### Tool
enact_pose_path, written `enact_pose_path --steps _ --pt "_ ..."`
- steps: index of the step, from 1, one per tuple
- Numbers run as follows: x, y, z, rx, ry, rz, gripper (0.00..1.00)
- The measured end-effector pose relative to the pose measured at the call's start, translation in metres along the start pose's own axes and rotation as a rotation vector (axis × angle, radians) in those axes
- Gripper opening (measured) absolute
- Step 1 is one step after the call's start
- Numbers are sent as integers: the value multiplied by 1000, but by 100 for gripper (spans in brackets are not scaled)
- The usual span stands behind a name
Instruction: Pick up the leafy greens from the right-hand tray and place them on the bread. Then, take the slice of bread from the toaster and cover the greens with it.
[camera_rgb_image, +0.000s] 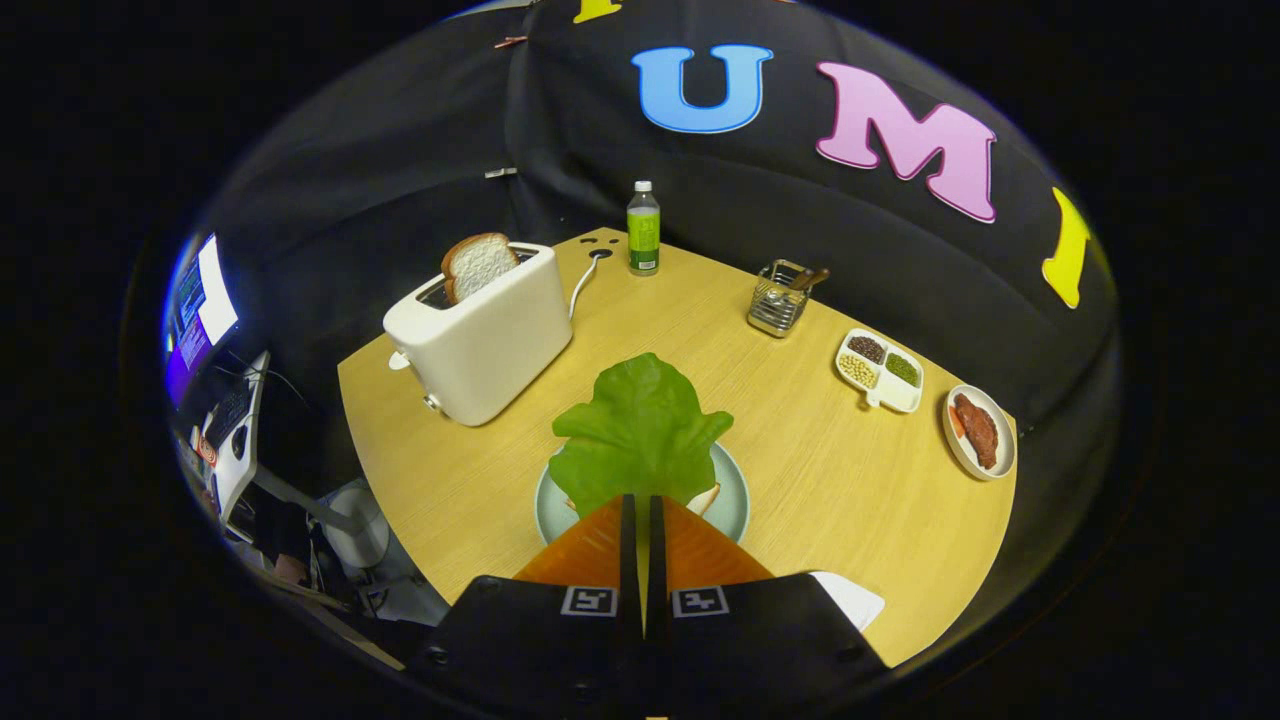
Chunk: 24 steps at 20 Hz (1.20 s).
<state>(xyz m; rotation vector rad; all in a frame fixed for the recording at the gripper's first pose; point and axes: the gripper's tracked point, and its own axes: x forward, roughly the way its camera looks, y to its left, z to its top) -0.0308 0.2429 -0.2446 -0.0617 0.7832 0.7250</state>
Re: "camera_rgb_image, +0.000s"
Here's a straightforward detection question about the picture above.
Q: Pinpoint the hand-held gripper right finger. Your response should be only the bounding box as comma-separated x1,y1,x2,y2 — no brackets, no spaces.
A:
645,494,889,717

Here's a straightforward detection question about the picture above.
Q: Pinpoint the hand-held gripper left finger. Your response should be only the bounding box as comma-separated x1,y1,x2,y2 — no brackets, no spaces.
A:
405,493,641,717

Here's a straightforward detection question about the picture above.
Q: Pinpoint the green lettuce leaf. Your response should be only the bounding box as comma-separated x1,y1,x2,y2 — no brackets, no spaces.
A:
548,352,736,519

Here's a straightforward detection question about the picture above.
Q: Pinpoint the toasted bread slice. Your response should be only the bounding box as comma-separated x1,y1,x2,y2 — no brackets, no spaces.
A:
441,232,521,306

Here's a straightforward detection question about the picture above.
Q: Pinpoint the pale green round plate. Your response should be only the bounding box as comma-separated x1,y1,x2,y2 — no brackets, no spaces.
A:
535,440,751,546

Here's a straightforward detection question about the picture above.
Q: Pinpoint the white rectangular plate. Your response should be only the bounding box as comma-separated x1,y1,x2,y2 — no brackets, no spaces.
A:
808,571,887,633

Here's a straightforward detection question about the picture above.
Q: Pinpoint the white toaster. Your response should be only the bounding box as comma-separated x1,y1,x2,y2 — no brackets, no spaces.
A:
383,240,574,428

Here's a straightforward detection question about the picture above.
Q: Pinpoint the white divided bean dish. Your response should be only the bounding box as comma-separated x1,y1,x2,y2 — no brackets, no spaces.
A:
834,328,926,414

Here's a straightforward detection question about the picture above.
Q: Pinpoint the white round meat plate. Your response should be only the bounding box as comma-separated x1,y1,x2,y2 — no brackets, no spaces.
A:
942,384,1018,482

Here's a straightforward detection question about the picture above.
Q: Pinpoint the green label plastic bottle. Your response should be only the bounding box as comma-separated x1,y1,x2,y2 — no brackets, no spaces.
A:
626,180,662,277

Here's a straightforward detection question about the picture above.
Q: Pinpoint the brown meat slice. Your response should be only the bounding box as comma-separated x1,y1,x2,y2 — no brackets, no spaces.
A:
953,393,1000,471

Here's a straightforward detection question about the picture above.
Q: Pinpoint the black backdrop cloth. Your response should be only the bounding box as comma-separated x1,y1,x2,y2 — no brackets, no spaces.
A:
200,0,1121,561

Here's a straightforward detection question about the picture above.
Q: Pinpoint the white framed keyboard device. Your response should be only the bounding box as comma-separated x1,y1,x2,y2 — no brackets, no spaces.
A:
195,350,271,526

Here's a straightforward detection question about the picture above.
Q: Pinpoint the computer monitor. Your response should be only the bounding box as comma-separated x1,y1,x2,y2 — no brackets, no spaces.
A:
165,233,241,401

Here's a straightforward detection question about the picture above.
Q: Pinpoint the white toaster cable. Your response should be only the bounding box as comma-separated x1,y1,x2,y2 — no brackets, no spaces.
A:
568,250,613,321

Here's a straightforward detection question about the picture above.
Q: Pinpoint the metal wire utensil holder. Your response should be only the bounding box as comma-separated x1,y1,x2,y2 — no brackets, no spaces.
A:
747,259,813,339

